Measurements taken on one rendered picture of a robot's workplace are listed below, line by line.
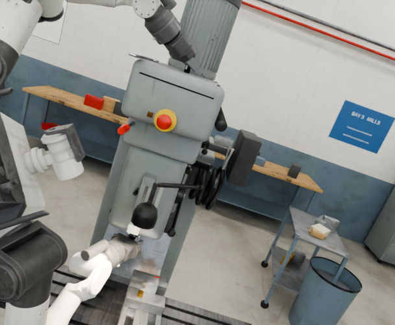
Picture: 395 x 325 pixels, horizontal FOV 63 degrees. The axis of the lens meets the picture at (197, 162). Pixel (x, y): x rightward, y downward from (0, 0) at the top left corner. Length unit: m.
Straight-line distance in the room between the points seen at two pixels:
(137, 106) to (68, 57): 4.88
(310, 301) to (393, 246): 3.00
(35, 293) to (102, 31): 5.00
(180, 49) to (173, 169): 0.38
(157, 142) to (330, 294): 2.48
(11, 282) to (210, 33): 0.98
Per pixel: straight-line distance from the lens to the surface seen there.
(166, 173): 1.06
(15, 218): 0.77
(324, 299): 3.22
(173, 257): 1.74
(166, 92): 0.88
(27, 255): 0.78
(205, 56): 1.26
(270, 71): 5.38
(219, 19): 1.27
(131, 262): 1.67
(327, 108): 5.65
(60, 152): 0.82
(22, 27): 0.94
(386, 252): 6.06
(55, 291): 1.46
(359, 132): 5.92
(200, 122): 0.88
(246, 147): 1.34
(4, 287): 0.78
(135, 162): 1.07
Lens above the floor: 1.92
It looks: 16 degrees down
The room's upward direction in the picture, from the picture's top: 20 degrees clockwise
